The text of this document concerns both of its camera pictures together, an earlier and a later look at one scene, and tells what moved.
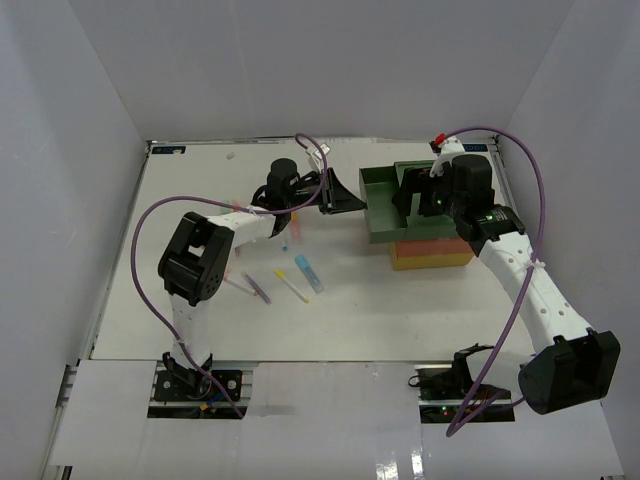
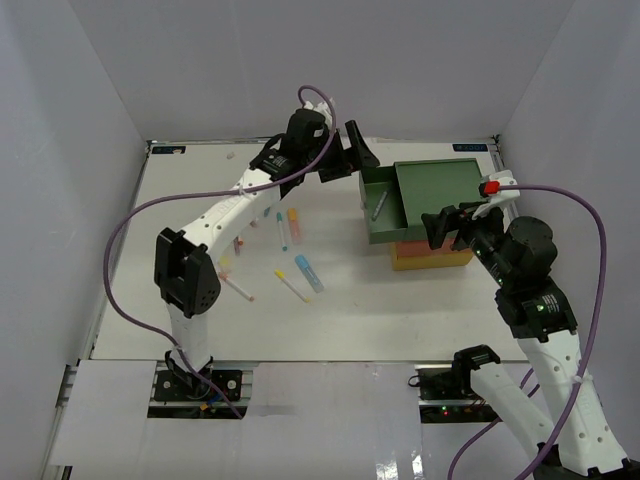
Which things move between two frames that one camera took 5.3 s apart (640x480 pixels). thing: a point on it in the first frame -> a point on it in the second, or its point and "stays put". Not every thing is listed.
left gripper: (334, 197) -> (347, 160)
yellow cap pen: (281, 275) stays put
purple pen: (258, 290) -> (379, 206)
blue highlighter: (310, 275) stays put
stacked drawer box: (429, 241) stays put
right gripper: (419, 181) -> (449, 219)
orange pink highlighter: (295, 228) stays put
